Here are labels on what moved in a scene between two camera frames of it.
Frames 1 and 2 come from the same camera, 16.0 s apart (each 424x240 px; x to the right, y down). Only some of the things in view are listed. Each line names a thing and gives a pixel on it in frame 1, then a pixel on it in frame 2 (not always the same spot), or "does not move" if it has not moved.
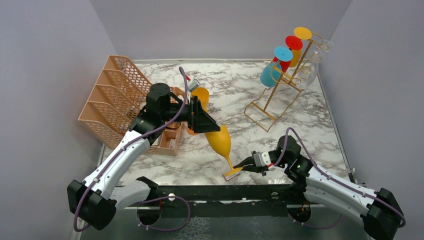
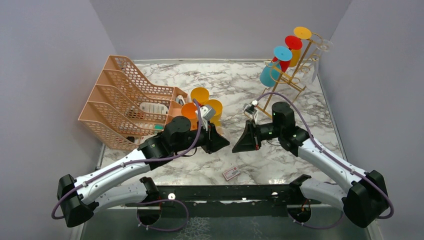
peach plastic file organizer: [120, 93] does not move
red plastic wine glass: [293, 43] does not move
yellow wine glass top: [302, 33] does not move
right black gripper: [249, 160] to [248, 141]
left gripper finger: [203, 123] to [217, 141]
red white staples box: [228, 177] does not move
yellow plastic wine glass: [203, 94] does not move
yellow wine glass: [220, 141] to [217, 106]
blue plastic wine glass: [270, 73] does not move
